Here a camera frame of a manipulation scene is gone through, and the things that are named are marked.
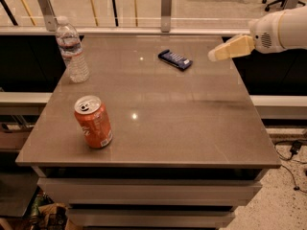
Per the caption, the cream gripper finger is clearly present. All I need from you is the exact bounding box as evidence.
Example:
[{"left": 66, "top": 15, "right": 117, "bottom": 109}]
[{"left": 208, "top": 34, "right": 255, "bottom": 61}]

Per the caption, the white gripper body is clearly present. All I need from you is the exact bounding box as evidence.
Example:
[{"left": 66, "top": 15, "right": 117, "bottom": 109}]
[{"left": 248, "top": 11, "right": 284, "bottom": 54}]

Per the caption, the blue rxbar blueberry bar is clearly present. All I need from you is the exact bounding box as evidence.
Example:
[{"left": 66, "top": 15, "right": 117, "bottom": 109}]
[{"left": 158, "top": 50, "right": 193, "bottom": 71}]

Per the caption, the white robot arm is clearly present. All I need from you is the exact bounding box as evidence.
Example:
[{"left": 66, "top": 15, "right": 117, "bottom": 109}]
[{"left": 208, "top": 7, "right": 307, "bottom": 61}]

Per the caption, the clear plastic water bottle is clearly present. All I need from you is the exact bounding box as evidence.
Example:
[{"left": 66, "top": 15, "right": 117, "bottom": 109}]
[{"left": 56, "top": 16, "right": 89, "bottom": 83}]

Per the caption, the orange soda can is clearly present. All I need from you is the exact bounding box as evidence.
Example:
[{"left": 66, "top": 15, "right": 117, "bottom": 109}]
[{"left": 74, "top": 95, "right": 113, "bottom": 149}]

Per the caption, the lower grey drawer front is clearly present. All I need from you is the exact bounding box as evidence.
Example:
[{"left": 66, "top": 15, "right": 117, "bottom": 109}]
[{"left": 67, "top": 209, "right": 235, "bottom": 228}]

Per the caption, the grey drawer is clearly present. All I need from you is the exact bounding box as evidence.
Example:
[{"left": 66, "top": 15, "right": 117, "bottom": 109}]
[
  {"left": 38, "top": 178, "right": 262, "bottom": 206},
  {"left": 67, "top": 209, "right": 235, "bottom": 228}
]

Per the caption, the upper grey drawer front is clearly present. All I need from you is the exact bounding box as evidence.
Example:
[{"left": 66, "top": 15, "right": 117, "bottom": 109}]
[{"left": 38, "top": 178, "right": 262, "bottom": 206}]

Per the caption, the middle metal railing post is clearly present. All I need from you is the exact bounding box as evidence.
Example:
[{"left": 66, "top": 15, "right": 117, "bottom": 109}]
[{"left": 161, "top": 0, "right": 172, "bottom": 33}]

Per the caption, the black power adapter with cable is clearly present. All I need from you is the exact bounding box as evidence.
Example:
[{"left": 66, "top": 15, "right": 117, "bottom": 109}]
[{"left": 274, "top": 140, "right": 307, "bottom": 194}]

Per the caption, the left metal railing post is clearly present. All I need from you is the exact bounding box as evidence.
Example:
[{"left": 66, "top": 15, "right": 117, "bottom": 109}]
[{"left": 37, "top": 0, "right": 58, "bottom": 32}]

